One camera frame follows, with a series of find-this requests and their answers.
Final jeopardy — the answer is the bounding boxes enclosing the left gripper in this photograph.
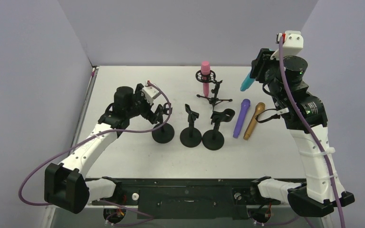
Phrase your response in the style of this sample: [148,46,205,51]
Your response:
[126,85,163,124]

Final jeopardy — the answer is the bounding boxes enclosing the cyan mic black stand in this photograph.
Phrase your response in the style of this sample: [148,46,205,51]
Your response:
[151,103,175,144]

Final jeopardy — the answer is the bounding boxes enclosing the cyan microphone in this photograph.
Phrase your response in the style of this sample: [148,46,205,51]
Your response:
[240,72,255,92]

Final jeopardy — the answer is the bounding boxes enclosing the purple microphone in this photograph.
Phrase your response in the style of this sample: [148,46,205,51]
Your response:
[232,99,251,139]

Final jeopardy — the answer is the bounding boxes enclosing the gold mic black stand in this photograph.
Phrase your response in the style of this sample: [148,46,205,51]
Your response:
[180,104,202,148]

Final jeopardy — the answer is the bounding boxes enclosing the gold microphone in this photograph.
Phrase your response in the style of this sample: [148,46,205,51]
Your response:
[243,102,265,140]

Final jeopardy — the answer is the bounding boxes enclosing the pink microphone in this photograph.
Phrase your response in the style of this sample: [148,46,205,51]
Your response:
[201,61,211,97]

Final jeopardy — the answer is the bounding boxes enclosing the black tripod shock mount stand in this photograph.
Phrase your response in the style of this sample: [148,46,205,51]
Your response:
[195,70,233,111]

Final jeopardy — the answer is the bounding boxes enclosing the purple mic black stand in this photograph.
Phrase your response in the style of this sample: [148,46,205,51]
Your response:
[202,108,235,151]

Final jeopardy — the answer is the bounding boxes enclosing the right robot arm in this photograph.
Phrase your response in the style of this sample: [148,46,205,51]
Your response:
[249,48,355,218]

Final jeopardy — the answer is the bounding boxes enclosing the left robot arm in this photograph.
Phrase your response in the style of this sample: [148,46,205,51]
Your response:
[44,82,164,214]

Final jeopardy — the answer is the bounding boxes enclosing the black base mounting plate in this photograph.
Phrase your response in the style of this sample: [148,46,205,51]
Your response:
[59,177,314,221]

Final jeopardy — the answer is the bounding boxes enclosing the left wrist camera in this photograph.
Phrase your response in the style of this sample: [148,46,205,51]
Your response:
[141,81,161,105]

